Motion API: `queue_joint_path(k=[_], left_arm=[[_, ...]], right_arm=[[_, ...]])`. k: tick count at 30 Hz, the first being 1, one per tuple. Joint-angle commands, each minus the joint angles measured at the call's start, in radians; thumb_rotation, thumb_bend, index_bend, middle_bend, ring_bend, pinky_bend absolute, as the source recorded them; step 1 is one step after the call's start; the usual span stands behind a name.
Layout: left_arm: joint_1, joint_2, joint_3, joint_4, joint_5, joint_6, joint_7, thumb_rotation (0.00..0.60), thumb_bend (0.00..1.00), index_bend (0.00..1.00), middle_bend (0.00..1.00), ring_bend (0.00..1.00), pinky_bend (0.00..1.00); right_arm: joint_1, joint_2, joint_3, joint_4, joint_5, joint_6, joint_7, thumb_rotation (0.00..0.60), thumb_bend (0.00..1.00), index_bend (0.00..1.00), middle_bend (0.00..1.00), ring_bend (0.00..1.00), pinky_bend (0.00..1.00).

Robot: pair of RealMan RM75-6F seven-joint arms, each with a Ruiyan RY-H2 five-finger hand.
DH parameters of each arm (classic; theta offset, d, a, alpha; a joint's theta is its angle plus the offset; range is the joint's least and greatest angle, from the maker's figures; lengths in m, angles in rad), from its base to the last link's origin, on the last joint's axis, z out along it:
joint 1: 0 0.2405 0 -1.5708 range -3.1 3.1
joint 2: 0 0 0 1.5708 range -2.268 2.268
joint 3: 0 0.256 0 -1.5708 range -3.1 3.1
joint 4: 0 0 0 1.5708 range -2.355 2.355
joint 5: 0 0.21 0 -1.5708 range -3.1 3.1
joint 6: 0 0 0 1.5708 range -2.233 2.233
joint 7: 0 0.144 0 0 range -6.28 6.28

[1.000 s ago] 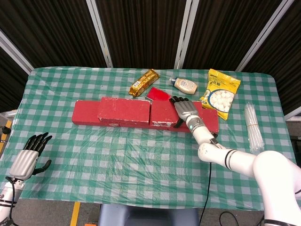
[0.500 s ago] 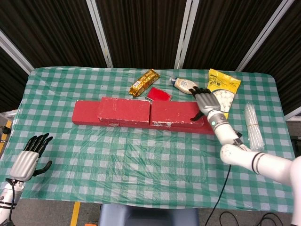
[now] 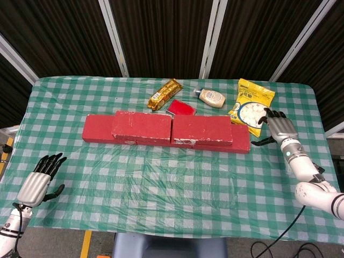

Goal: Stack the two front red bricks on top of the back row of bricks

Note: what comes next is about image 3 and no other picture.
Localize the green checked tablecloth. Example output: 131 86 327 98
0 76 344 241

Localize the red brick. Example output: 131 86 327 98
134 138 194 149
170 114 233 147
111 110 173 143
192 123 251 154
82 114 138 145

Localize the gold biscuit pack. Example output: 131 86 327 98
146 78 184 111

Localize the yellow snack bag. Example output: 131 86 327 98
227 78 276 138

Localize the mayonnaise squeeze bottle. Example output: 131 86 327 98
193 88 226 109

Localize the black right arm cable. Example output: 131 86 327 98
250 205 344 258

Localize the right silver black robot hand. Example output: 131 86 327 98
251 107 299 147

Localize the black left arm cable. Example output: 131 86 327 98
12 203 24 258

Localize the white partition post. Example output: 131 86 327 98
270 0 339 82
0 34 40 84
98 0 130 78
198 0 229 79

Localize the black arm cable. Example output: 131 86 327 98
250 205 344 258
12 203 24 258

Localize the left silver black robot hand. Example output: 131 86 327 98
16 152 67 207

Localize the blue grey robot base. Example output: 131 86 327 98
112 232 228 258

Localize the black metal stand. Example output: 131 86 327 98
0 144 13 162

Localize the red plate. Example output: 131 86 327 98
166 99 196 117

